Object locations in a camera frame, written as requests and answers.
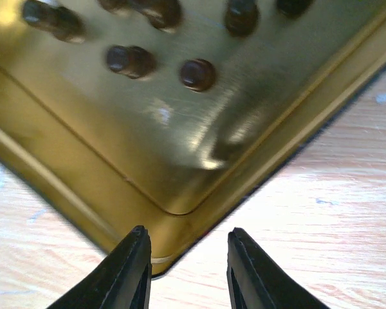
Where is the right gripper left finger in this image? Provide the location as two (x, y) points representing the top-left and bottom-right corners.
(49, 225), (152, 308)

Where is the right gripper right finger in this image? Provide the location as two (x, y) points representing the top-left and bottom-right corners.
(226, 227), (328, 309)

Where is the dark pawn in tray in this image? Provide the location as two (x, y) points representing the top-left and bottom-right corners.
(179, 59), (217, 92)
(21, 1), (86, 44)
(106, 45), (156, 79)
(224, 0), (259, 37)
(97, 0), (183, 31)

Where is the gold tin tray with pieces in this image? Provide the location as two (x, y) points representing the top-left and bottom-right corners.
(0, 1), (386, 277)

